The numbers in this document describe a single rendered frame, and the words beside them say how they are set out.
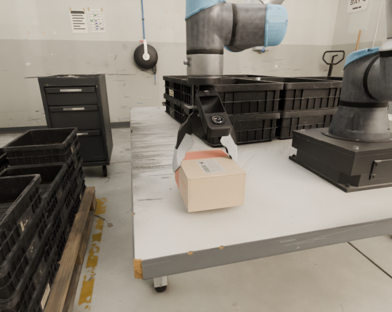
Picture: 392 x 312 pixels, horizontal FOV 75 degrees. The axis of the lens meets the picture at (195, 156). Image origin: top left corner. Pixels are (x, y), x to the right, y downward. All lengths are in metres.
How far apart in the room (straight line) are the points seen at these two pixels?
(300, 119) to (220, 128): 0.72
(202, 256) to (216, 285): 0.91
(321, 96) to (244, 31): 0.71
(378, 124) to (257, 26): 0.44
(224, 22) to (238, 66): 4.19
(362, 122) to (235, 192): 0.43
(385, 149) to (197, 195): 0.47
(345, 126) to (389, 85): 0.16
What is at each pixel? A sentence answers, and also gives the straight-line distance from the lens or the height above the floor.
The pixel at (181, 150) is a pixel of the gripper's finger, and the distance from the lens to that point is 0.54.
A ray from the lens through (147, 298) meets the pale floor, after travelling 1.34.
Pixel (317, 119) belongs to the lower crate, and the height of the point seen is 0.78.
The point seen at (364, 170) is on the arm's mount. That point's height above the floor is 0.75.
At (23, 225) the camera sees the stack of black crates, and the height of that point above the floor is 0.51.
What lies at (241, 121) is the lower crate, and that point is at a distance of 0.97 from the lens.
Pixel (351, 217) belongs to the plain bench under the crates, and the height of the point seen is 0.70.
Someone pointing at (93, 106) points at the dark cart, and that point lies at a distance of 2.34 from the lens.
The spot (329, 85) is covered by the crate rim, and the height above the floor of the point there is 0.92.
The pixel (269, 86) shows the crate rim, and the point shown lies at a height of 0.92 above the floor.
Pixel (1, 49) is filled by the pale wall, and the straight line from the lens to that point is 4.66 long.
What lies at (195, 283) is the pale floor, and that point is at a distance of 1.38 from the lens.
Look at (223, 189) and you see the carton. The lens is 0.52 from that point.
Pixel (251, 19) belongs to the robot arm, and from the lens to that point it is 0.54.
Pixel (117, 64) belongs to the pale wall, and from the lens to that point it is 4.34.
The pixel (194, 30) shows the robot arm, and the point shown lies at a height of 1.06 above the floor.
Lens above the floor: 1.00
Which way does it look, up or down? 20 degrees down
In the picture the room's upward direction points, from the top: straight up
